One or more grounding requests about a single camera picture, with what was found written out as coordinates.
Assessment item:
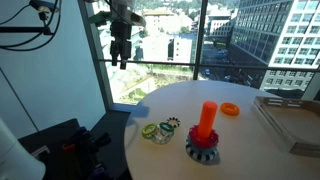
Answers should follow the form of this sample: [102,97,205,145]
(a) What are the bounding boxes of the black cable loops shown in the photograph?
[0,0,63,53]

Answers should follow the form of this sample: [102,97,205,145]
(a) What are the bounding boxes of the red ribbed translucent ring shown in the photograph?
[188,124,220,150]

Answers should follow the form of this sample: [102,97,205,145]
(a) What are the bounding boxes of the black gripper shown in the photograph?
[109,21,133,71]

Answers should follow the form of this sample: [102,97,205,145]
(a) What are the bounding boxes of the dark window frame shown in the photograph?
[77,0,320,112]

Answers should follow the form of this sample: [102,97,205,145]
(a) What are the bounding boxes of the large black white striped ring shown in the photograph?
[185,143,221,164]

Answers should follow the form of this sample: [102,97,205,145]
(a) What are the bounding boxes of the black robot stand platform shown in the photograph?
[18,117,83,180]

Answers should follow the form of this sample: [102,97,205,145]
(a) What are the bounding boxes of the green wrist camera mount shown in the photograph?
[87,11,112,27]

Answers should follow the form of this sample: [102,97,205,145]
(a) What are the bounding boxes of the clear ring with beads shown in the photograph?
[151,126,175,146]

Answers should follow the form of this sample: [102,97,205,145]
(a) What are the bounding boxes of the orange dotted ring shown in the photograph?
[219,102,241,117]

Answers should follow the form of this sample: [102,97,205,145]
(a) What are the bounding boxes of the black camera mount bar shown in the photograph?
[0,26,55,36]

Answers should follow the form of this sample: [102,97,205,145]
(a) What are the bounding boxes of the white round pedestal table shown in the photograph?
[123,79,320,180]

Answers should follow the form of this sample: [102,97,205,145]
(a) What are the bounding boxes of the small black white striped ring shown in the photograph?
[166,116,181,129]

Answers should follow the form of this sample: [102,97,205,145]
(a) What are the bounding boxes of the orange stacking pole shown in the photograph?
[197,100,219,140]

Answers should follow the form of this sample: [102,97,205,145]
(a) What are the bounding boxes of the green bumpy ring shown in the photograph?
[158,121,176,134]

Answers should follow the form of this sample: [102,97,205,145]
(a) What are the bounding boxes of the yellow green ring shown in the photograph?
[141,123,159,140]

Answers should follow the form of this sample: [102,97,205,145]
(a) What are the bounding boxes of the clear rectangular tray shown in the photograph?
[251,95,320,158]

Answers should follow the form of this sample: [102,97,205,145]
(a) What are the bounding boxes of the mounted side camera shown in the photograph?
[29,0,60,14]

